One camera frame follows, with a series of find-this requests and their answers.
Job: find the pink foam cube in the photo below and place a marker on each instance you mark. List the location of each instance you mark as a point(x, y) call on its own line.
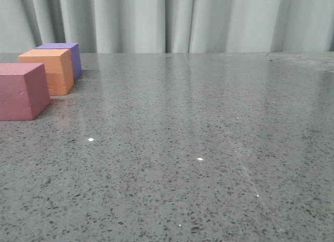
point(24, 91)

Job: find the purple foam cube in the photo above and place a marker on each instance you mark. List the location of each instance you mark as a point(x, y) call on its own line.
point(74, 51)

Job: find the orange foam cube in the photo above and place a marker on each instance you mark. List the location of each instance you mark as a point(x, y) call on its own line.
point(58, 67)

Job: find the grey-green curtain backdrop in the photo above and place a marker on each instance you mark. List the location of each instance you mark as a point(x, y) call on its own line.
point(169, 26)

